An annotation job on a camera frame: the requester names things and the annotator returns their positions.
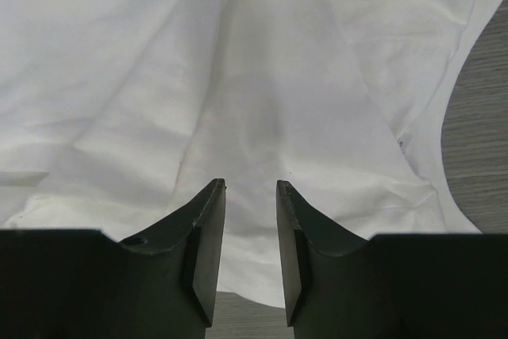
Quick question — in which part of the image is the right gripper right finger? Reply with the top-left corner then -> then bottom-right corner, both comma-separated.
276,181 -> 507,338

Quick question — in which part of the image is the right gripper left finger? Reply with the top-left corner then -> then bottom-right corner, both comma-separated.
1,179 -> 226,338

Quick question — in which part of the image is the white t shirt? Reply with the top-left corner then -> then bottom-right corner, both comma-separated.
1,0 -> 502,307

